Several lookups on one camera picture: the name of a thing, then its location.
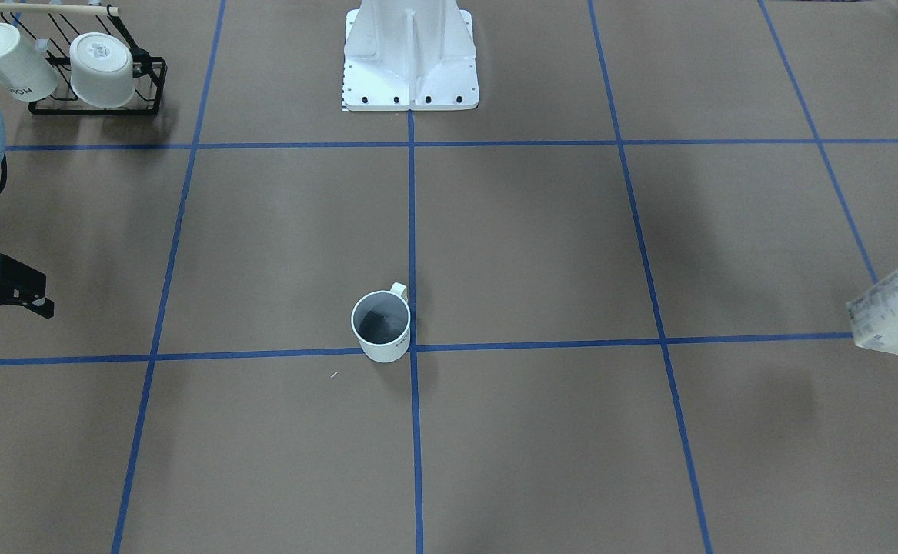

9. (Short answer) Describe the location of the white mug on rack lower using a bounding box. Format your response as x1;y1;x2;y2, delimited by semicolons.
68;32;135;109

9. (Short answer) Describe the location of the white mug on rack upper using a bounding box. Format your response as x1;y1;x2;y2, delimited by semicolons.
0;22;59;102

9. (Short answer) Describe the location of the black wire mug rack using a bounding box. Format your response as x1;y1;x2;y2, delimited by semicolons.
0;1;167;115

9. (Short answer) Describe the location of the white mug on rack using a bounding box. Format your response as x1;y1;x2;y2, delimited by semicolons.
68;32;135;109
0;22;59;102

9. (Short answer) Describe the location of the white mug with grey interior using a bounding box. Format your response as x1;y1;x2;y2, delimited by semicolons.
350;282;412;362

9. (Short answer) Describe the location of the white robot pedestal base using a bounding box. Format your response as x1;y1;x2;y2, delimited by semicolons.
341;1;480;112

